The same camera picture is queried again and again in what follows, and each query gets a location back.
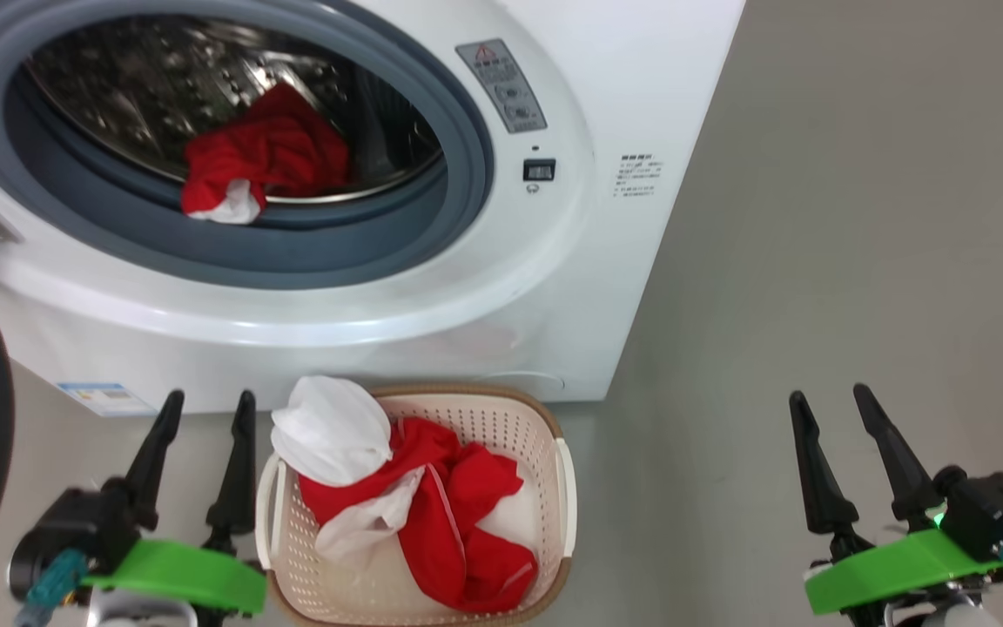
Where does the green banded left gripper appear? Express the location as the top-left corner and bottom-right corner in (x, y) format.
(82, 389), (267, 616)

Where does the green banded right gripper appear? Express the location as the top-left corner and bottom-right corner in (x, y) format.
(789, 383), (1003, 617)

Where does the red white sports garment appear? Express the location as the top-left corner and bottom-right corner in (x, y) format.
(271, 376), (539, 613)
(181, 83), (352, 226)

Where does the cream perforated laundry basket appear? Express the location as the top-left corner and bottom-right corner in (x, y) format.
(255, 383), (578, 627)

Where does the white front-load washing machine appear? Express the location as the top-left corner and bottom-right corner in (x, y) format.
(0, 0), (746, 417)

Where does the blue white energy label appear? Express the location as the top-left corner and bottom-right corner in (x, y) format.
(57, 381), (157, 417)

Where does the small printed text sticker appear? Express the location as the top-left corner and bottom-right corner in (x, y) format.
(613, 154), (666, 199)

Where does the grey warning sticker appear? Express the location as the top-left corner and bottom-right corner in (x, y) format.
(455, 38), (548, 134)

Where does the teal left cable connector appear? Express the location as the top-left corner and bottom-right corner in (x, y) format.
(14, 549), (89, 627)

